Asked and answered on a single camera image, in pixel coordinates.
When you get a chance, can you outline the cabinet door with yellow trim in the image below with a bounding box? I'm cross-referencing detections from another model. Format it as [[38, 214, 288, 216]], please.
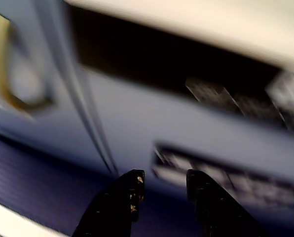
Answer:
[[0, 8, 55, 121]]

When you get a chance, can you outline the grey perforated oven rack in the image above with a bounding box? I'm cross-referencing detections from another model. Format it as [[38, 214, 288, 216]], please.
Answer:
[[185, 71, 294, 131]]

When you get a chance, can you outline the blue toy kitchen cabinet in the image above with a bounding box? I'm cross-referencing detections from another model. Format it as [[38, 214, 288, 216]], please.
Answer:
[[0, 0, 294, 223]]

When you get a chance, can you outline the blue woven mat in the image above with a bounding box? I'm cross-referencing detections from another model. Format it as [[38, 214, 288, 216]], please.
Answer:
[[0, 132, 294, 237]]

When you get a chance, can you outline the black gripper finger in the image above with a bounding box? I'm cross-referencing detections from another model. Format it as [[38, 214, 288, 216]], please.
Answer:
[[72, 169, 146, 237], [185, 168, 271, 237]]

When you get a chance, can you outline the cream toy kitchen countertop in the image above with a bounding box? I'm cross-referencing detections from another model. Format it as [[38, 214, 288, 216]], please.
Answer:
[[64, 0, 294, 74]]

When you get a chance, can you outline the black dishwasher rack sticker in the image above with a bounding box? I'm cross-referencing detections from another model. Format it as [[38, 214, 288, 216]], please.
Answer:
[[150, 141, 294, 210]]

